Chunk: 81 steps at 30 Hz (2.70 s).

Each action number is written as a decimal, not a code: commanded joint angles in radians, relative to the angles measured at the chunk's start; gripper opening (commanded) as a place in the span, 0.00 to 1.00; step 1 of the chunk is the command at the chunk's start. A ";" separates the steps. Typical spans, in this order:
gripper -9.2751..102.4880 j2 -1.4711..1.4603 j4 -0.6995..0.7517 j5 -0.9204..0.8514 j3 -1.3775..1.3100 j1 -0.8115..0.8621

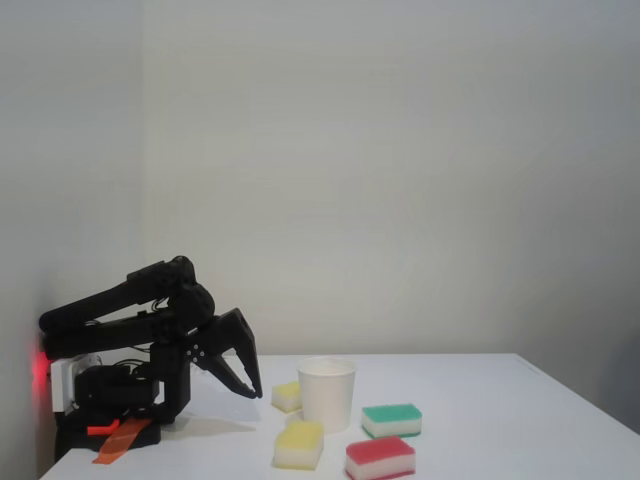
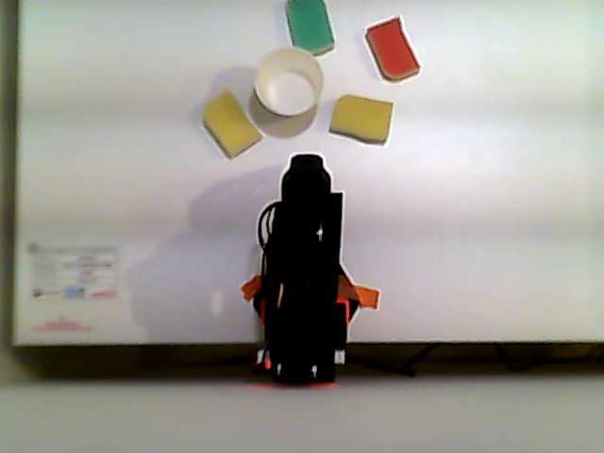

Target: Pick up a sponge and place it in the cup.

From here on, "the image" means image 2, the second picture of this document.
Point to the orange table clamp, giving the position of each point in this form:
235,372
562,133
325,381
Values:
365,295
251,287

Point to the printed label sticker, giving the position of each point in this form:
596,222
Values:
73,271

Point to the yellow and white sponge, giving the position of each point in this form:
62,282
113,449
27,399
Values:
230,122
361,118

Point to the white electrical box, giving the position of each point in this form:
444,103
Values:
339,356

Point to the white paper cup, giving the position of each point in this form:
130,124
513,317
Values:
283,120

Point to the red and white sponge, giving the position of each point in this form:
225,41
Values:
391,49

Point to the green and white sponge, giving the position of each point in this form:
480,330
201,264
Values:
309,23

